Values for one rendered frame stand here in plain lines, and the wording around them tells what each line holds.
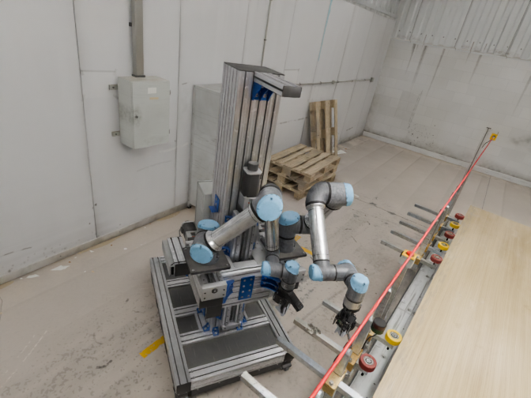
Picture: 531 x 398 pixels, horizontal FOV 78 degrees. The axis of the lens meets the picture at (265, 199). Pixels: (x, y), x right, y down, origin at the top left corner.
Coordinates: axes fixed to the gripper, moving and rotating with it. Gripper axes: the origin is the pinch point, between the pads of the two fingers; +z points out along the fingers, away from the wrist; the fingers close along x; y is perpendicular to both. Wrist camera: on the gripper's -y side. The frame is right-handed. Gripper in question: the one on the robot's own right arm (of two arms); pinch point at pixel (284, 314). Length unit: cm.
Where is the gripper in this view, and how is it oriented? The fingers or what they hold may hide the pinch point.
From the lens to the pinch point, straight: 196.1
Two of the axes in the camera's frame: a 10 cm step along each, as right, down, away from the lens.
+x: -6.1, 2.8, -7.4
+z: -1.6, 8.7, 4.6
